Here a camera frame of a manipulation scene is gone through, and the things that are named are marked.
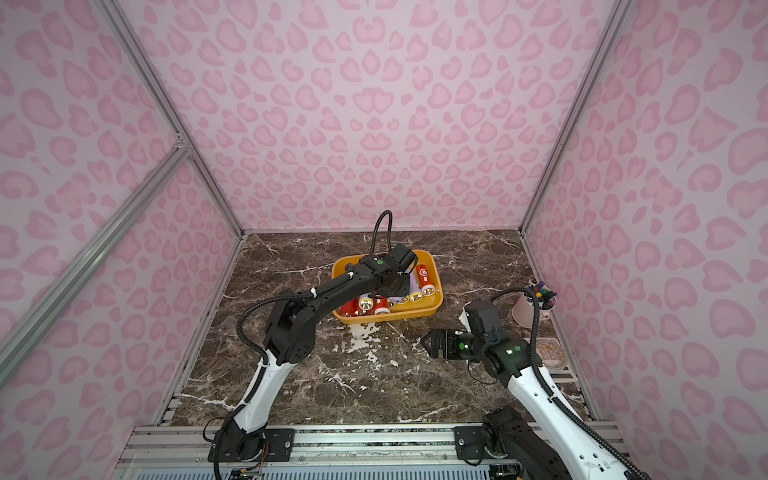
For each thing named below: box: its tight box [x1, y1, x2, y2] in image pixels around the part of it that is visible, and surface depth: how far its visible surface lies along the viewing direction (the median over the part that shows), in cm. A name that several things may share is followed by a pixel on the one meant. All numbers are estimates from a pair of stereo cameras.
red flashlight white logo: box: [416, 264, 437, 297], surface depth 102 cm
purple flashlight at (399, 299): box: [388, 295, 410, 304], surface depth 95 cm
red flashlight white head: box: [372, 298, 391, 315], surface depth 92 cm
